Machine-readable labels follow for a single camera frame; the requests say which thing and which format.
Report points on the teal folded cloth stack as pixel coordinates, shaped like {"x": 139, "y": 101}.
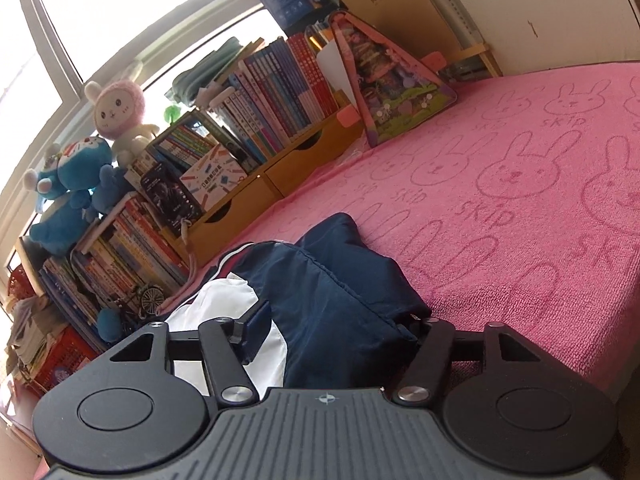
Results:
{"x": 205, "y": 72}

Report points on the blue cat plush toy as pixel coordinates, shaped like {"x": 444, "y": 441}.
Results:
{"x": 82, "y": 170}

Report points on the black smartphone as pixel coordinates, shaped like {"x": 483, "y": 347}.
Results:
{"x": 172, "y": 195}

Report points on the navy and white jacket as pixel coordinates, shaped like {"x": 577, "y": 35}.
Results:
{"x": 340, "y": 305}

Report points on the row of books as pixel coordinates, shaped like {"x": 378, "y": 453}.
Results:
{"x": 280, "y": 95}

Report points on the wooden drawer organizer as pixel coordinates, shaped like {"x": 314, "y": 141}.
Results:
{"x": 295, "y": 160}

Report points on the miniature bicycle model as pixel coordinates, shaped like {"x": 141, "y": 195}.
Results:
{"x": 145, "y": 302}

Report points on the stack of papers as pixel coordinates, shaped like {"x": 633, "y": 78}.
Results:
{"x": 32, "y": 335}

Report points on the pink triangular toy playset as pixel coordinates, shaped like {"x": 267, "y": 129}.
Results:
{"x": 395, "y": 85}

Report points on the round blue plush ball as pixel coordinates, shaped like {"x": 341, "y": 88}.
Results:
{"x": 109, "y": 325}

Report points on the red plastic crate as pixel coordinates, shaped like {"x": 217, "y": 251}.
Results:
{"x": 60, "y": 360}

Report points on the pink bunny plush toy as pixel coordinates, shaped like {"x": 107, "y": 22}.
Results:
{"x": 122, "y": 115}

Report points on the plain blue plush toy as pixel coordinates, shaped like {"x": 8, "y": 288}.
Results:
{"x": 60, "y": 230}

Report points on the white printed cardboard box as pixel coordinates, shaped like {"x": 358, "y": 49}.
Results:
{"x": 215, "y": 177}

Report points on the green toy plant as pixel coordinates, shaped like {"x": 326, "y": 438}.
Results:
{"x": 172, "y": 115}

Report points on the red plastic basket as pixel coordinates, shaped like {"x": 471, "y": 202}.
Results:
{"x": 22, "y": 280}

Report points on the brown cardboard box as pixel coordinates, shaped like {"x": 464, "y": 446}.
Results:
{"x": 400, "y": 5}

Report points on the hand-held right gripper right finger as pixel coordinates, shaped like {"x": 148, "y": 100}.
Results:
{"x": 430, "y": 345}

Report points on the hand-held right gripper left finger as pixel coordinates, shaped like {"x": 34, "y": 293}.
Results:
{"x": 257, "y": 330}

